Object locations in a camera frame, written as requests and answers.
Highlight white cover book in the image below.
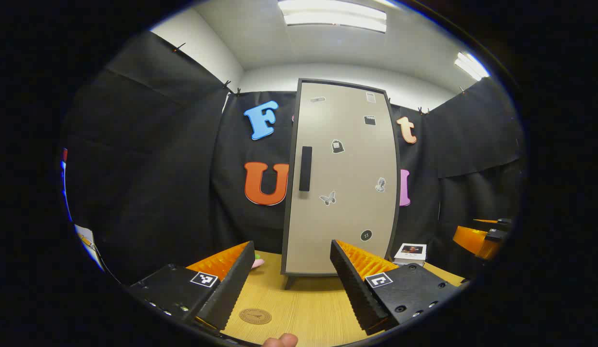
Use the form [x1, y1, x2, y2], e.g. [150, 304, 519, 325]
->
[394, 243, 427, 264]

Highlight white and yellow object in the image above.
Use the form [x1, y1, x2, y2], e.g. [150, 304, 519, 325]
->
[74, 224, 105, 271]

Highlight round brown coaster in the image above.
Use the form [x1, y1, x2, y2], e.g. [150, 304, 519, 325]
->
[239, 308, 272, 325]

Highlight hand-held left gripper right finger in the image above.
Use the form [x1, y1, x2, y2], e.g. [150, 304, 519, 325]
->
[331, 240, 461, 336]

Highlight beige cabinet door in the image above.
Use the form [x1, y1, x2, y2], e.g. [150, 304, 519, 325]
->
[285, 82, 399, 276]

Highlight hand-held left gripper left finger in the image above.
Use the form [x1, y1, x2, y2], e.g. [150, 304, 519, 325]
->
[128, 241, 255, 331]

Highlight ceiling light panel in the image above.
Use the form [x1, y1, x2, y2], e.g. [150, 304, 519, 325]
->
[278, 0, 387, 33]
[454, 52, 490, 81]

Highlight black door handle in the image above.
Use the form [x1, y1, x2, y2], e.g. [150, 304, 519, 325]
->
[299, 146, 313, 192]

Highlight black backdrop cloth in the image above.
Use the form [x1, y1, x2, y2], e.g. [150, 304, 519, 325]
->
[63, 31, 526, 285]

